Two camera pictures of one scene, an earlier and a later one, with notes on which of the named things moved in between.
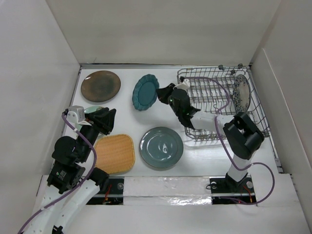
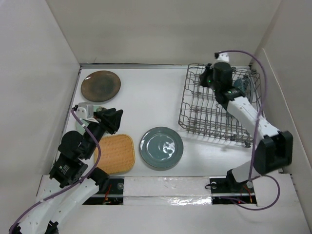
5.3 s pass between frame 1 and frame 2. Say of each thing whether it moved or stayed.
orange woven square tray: stayed
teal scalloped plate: moved
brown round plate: stayed
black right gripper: moved
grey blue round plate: stayed
